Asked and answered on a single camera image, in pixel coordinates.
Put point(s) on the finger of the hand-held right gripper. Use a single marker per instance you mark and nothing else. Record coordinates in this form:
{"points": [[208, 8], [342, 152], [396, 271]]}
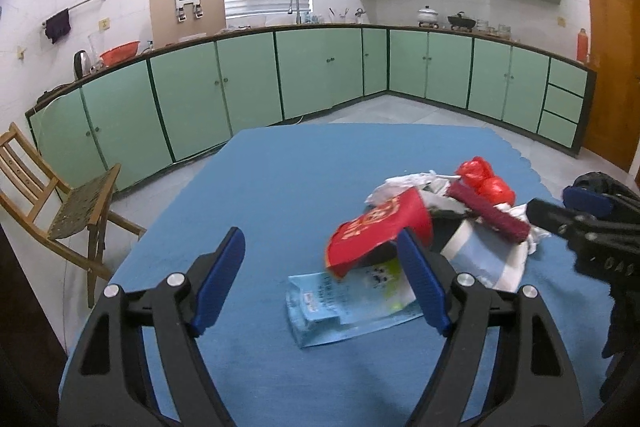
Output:
{"points": [[587, 201], [550, 213]]}

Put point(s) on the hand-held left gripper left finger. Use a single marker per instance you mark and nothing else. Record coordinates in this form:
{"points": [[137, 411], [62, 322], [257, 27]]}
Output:
{"points": [[220, 279]]}

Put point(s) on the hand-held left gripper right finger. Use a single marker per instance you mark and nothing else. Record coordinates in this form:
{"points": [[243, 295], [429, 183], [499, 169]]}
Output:
{"points": [[422, 282]]}

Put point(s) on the red snack bag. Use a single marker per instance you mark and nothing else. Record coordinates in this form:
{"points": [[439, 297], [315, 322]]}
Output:
{"points": [[380, 222]]}

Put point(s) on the white tissue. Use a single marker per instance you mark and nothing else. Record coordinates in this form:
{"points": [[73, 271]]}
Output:
{"points": [[532, 241], [400, 187]]}

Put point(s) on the person's right forearm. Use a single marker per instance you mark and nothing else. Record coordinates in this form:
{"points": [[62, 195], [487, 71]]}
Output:
{"points": [[622, 342]]}

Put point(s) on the dark red rolled cloth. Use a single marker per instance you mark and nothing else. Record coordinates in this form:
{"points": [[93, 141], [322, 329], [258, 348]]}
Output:
{"points": [[490, 212]]}

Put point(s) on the red plastic bag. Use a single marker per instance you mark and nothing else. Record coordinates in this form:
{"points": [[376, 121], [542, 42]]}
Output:
{"points": [[492, 189]]}

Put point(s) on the white blue striped bag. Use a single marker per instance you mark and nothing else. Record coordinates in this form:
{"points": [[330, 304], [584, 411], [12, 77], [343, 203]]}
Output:
{"points": [[495, 262]]}

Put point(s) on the black grey wrapper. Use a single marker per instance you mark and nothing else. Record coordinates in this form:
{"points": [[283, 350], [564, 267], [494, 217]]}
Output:
{"points": [[445, 207]]}

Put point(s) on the light blue plastic packet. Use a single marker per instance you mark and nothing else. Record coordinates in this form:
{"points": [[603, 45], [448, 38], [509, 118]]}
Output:
{"points": [[330, 302]]}

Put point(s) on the wooden door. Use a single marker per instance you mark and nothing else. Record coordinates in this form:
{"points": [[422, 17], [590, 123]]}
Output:
{"points": [[610, 82]]}

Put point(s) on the blue table mat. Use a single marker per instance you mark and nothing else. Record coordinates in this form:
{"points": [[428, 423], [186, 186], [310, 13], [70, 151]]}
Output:
{"points": [[300, 187]]}

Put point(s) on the red thermos bottle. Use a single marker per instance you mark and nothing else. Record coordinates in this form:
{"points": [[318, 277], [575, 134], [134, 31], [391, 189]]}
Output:
{"points": [[582, 47]]}

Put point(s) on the wooden chair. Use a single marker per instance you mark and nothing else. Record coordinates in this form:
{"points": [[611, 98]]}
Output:
{"points": [[75, 207]]}

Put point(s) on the glass jar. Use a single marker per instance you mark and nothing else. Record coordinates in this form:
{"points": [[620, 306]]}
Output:
{"points": [[504, 31], [482, 26]]}

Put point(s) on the green lower kitchen cabinets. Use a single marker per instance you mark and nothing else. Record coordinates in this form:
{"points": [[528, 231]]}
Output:
{"points": [[250, 72]]}

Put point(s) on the black wok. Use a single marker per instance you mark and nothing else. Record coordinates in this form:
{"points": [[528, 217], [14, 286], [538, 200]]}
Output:
{"points": [[460, 22]]}

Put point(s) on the white cooking pot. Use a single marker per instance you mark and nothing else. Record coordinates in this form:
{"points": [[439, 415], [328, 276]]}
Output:
{"points": [[428, 15]]}

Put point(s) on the red plastic basin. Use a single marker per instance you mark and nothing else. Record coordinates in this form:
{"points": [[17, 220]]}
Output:
{"points": [[120, 53]]}

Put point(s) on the steel electric kettle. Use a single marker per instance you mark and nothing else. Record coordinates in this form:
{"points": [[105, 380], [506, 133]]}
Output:
{"points": [[81, 64]]}

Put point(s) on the clear plastic pitcher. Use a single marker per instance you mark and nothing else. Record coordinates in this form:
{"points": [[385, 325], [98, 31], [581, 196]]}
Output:
{"points": [[95, 49]]}

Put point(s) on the brown cardboard box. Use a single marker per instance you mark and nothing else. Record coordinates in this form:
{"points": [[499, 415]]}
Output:
{"points": [[165, 22]]}

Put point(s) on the metal kitchen faucet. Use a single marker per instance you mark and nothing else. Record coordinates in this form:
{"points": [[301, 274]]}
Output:
{"points": [[298, 12]]}

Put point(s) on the dark hanging towel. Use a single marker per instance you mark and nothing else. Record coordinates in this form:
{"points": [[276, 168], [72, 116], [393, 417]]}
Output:
{"points": [[57, 27]]}

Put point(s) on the metal towel rail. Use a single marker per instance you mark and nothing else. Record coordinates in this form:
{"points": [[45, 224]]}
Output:
{"points": [[87, 2]]}

